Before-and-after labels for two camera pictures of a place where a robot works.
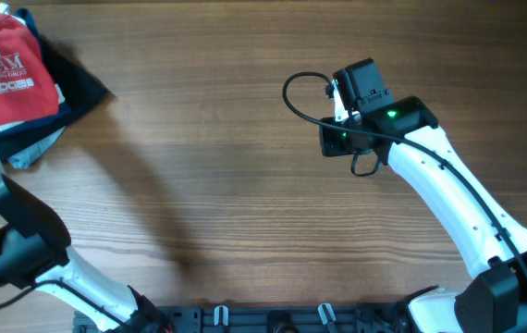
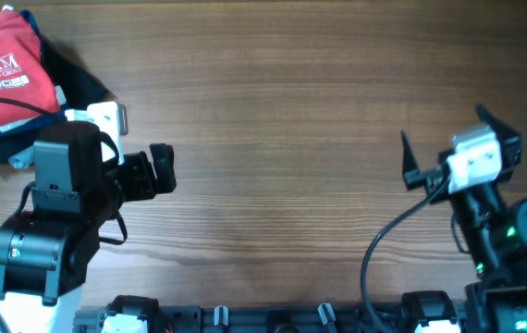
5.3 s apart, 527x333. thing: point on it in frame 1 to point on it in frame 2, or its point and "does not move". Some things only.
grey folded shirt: (23, 159) does not move
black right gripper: (328, 144) to (509, 143)
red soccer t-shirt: (22, 84) does not move
